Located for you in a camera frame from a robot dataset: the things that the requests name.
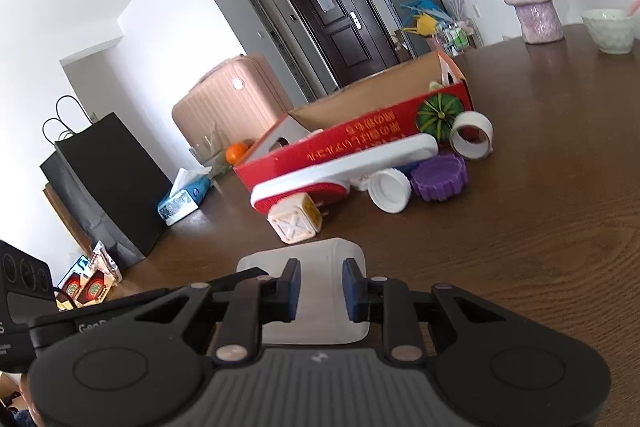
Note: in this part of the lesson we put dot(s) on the blue tissue pack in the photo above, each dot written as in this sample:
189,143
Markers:
182,199

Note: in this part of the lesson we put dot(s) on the clear glass cup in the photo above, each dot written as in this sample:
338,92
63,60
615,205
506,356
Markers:
210,154

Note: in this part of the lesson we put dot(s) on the pale green bowl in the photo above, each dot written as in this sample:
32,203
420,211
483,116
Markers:
607,32

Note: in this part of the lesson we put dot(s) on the white red oblong case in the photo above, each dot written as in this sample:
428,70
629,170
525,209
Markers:
350,162

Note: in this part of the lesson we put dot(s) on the metal rolling cart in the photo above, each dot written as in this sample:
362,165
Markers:
460,38

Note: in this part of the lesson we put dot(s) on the white cube power adapter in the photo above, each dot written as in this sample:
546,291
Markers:
295,219

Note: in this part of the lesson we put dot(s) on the white cap cup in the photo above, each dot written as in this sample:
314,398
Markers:
472,123

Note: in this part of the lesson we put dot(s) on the colourful snack packet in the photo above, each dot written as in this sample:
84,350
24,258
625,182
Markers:
90,282

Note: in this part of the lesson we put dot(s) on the orange fruit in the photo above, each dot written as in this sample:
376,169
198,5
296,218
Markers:
236,153

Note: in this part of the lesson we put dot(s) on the small white jar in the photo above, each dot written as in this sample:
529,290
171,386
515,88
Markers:
390,191

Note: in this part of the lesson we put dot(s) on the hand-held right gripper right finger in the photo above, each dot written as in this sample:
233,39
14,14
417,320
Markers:
351,294

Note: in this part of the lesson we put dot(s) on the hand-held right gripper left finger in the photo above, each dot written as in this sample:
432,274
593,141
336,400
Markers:
292,294

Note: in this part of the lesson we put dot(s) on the blue yellow umbrella pile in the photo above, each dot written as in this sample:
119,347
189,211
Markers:
425,19

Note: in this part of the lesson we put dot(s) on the brown paper bag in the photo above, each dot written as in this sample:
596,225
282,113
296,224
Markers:
62,217

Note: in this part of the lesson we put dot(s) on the pink suitcase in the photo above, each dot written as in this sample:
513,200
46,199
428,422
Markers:
225,102

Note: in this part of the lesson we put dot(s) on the red cardboard box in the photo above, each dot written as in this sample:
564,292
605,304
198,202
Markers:
310,152

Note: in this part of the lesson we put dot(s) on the green bottle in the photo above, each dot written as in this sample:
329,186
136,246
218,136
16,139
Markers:
436,85

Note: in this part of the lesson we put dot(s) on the purple round lid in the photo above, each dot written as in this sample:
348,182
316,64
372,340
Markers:
440,177

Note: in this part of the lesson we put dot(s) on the white plastic container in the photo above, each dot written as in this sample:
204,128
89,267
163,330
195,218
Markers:
322,287

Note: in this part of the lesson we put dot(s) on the black paper bag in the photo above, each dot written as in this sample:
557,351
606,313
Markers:
107,187

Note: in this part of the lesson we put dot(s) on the blue round lid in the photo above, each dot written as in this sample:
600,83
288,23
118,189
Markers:
405,168

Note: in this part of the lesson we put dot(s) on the dark brown door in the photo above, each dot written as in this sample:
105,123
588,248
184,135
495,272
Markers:
340,22

